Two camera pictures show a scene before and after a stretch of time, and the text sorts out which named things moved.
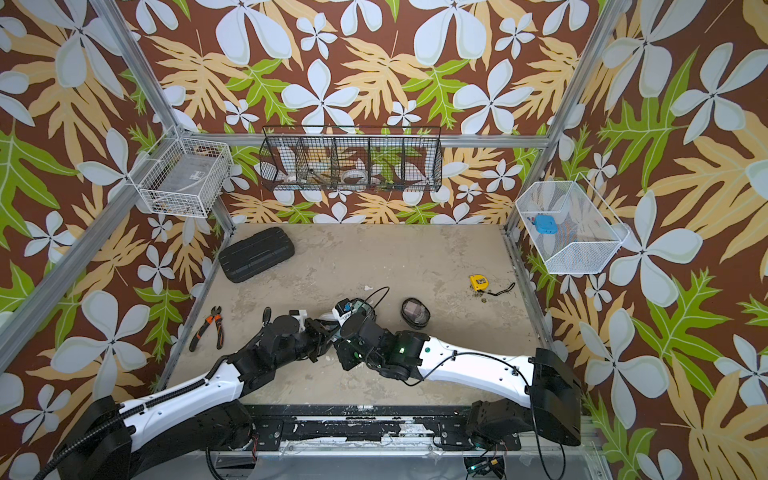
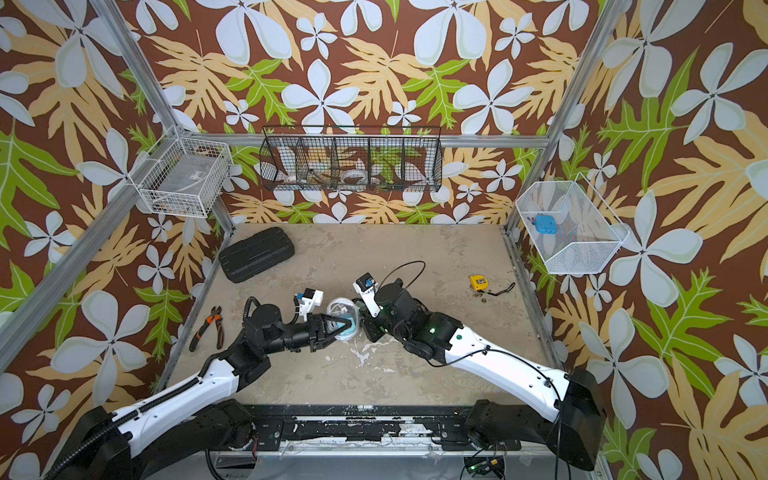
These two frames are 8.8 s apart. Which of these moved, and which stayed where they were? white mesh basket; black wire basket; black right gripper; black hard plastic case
Moved: black right gripper
Stayed: white mesh basket; black wire basket; black hard plastic case
